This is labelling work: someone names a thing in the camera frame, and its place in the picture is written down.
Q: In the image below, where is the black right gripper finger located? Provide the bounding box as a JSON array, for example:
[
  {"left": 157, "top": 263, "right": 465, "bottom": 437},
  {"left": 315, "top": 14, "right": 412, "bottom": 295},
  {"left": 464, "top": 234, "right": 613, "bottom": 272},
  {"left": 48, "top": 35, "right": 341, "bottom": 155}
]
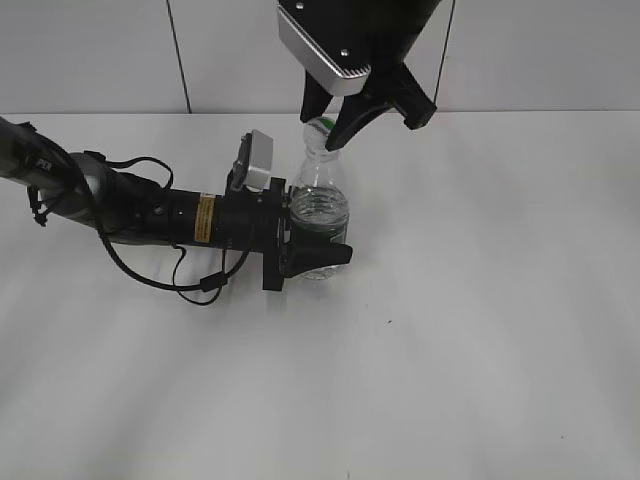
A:
[
  {"left": 300, "top": 71, "right": 332, "bottom": 123},
  {"left": 325, "top": 93, "right": 392, "bottom": 151}
]

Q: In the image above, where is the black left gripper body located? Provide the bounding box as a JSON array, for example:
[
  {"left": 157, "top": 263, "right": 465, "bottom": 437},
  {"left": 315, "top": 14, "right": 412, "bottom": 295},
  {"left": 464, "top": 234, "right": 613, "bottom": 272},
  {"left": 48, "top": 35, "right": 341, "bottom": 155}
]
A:
[{"left": 214, "top": 174, "right": 289, "bottom": 292}]

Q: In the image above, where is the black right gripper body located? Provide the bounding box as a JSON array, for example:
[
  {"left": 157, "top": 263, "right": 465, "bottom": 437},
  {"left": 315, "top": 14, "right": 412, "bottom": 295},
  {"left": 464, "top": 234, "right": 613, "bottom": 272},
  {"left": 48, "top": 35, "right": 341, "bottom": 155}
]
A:
[{"left": 359, "top": 30, "right": 436, "bottom": 130}]

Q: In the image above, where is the white green bottle cap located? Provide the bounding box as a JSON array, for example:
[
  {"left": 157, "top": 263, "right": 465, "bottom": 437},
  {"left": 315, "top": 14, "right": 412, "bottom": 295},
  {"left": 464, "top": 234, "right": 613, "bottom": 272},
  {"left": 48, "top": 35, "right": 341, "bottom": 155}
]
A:
[{"left": 303, "top": 116, "right": 335, "bottom": 155}]

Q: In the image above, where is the clear Cestbon water bottle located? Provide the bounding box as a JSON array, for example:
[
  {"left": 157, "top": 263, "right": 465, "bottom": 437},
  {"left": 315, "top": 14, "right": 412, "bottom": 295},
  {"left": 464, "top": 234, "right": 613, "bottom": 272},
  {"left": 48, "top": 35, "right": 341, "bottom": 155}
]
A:
[{"left": 287, "top": 147, "right": 351, "bottom": 281}]

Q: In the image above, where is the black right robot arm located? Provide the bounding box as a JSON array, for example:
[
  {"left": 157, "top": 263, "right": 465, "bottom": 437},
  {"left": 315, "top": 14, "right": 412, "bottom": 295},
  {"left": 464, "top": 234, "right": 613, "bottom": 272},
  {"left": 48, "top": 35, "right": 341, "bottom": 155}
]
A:
[{"left": 277, "top": 1, "right": 438, "bottom": 151}]

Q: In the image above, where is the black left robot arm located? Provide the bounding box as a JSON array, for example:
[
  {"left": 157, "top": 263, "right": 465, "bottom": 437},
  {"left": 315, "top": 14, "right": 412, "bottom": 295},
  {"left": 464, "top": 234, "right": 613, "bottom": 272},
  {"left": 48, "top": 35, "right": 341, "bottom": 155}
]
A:
[{"left": 1, "top": 120, "right": 353, "bottom": 293}]

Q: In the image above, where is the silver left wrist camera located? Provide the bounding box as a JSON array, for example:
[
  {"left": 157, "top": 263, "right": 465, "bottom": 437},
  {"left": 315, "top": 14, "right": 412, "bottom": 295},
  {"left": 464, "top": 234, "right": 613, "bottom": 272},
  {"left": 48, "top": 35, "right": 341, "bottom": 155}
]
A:
[{"left": 230, "top": 129, "right": 273, "bottom": 192}]

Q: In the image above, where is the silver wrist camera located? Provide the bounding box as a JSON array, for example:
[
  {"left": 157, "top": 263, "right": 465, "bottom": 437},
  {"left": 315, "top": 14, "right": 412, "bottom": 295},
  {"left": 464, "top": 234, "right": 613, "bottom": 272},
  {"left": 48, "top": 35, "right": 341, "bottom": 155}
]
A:
[
  {"left": 276, "top": 1, "right": 371, "bottom": 97},
  {"left": 230, "top": 129, "right": 273, "bottom": 192}
]

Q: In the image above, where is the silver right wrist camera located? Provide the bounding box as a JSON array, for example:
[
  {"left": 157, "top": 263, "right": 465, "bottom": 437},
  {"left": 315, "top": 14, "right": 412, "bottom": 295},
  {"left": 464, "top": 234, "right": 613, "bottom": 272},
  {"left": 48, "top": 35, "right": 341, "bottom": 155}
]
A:
[{"left": 276, "top": 1, "right": 371, "bottom": 97}]

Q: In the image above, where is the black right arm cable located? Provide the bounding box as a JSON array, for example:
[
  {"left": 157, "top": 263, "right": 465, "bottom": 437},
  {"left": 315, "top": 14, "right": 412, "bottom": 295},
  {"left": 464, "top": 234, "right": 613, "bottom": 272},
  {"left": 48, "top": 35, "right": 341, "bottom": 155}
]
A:
[{"left": 429, "top": 0, "right": 457, "bottom": 114}]

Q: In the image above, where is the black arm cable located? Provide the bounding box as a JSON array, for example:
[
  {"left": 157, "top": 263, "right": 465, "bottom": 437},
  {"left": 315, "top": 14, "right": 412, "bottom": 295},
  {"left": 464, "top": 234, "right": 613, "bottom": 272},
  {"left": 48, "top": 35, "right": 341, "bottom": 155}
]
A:
[
  {"left": 429, "top": 0, "right": 457, "bottom": 114},
  {"left": 29, "top": 134, "right": 249, "bottom": 306}
]

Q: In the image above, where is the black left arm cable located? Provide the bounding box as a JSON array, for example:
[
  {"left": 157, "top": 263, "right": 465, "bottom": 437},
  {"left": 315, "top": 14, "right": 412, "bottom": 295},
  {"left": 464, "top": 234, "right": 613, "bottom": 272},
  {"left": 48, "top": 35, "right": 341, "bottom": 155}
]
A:
[{"left": 29, "top": 134, "right": 249, "bottom": 306}]

